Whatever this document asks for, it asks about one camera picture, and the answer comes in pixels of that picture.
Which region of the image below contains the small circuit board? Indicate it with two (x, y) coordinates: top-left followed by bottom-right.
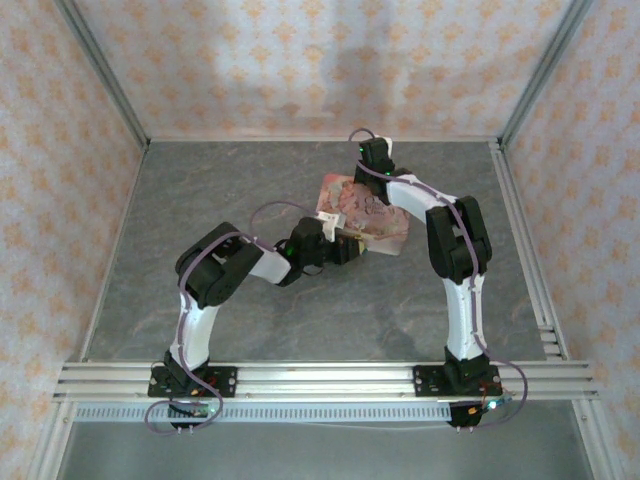
(167, 402), (212, 420)
(469, 396), (515, 417)

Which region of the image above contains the aluminium table edge rail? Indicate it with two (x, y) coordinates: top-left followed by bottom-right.
(489, 142), (571, 364)
(144, 133), (504, 145)
(79, 144), (151, 364)

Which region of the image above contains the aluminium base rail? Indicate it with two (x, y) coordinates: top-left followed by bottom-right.
(53, 360), (596, 402)

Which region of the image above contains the slotted grey cable duct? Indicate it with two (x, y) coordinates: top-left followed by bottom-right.
(73, 402), (454, 425)

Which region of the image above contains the aluminium frame post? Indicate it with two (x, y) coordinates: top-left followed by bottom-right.
(497, 0), (596, 151)
(52, 0), (151, 151)

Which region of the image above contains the black bracket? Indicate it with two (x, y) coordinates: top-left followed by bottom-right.
(168, 413), (197, 435)
(448, 403), (482, 435)

